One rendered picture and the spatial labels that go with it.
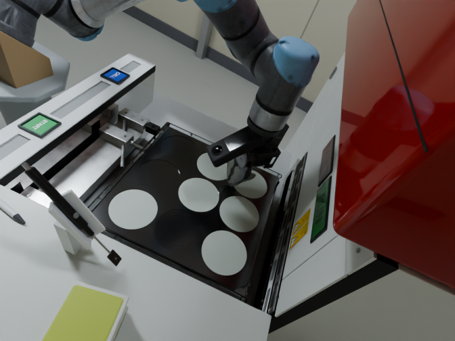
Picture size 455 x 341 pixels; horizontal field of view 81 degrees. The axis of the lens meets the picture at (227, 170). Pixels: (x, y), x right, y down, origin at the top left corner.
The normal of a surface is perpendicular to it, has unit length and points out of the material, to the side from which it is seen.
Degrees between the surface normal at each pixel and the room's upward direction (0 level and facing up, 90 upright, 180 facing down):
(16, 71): 90
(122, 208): 0
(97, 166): 0
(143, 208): 0
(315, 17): 90
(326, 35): 90
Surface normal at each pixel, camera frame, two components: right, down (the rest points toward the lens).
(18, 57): 0.84, 0.52
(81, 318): 0.27, -0.63
